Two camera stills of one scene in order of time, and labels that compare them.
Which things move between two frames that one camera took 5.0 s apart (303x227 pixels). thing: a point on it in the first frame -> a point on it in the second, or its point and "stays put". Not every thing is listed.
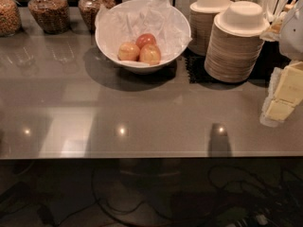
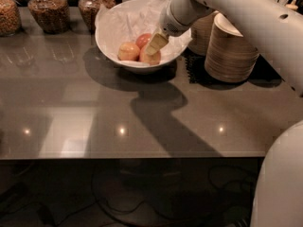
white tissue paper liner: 154,16 stays put
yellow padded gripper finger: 285,93 -> 156,43
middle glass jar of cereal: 50,8 stays put
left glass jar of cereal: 10,22 stays put
